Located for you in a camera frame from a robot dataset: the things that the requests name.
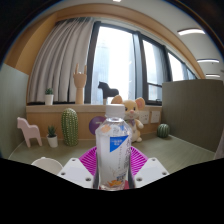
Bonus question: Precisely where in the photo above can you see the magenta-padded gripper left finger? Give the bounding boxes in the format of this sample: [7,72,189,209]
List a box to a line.
[57,146,99,190]

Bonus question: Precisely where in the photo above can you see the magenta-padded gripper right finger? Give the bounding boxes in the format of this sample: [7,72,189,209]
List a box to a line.
[128,146,170,189]

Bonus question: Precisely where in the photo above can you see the clear plastic water bottle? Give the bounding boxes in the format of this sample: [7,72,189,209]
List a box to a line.
[94,103,133,192]

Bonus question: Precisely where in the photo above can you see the white and yellow cup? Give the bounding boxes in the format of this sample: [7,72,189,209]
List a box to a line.
[30,156,64,176]

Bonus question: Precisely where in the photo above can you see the small plant in white pot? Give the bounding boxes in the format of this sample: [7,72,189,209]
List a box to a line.
[45,124,59,149]
[44,87,55,106]

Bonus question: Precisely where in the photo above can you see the small round green cactus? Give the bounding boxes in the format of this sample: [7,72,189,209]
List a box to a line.
[156,123,171,139]

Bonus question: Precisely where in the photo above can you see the tall green cactus ornament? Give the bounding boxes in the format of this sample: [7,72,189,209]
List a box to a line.
[60,107,80,147]

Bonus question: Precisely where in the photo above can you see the round purple number sign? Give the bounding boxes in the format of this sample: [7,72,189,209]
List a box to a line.
[88,115,107,136]

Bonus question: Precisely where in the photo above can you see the pink wooden horse figure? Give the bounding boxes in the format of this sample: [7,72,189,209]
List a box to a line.
[16,116,43,149]

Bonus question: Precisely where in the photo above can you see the plush mouse toy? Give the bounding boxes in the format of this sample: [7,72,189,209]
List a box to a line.
[110,94,146,143]

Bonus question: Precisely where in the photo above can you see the grey-green desk divider panel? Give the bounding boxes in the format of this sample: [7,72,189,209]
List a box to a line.
[0,63,30,159]
[161,78,224,154]

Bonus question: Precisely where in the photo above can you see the black horse figure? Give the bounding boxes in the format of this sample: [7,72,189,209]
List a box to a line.
[97,81,120,100]

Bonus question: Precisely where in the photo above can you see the wooden hand model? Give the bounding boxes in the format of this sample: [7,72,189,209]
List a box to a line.
[72,63,88,106]

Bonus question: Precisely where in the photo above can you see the grey curtain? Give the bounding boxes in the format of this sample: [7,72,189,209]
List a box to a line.
[27,17,96,104]

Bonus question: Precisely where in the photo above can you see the ceiling lights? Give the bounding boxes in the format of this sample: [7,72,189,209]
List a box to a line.
[112,0,221,79]

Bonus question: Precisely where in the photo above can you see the white wall socket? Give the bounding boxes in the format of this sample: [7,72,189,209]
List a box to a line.
[150,110,162,124]
[138,110,150,125]

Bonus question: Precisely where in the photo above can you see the window with dark frame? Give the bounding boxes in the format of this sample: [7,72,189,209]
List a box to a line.
[84,20,201,106]

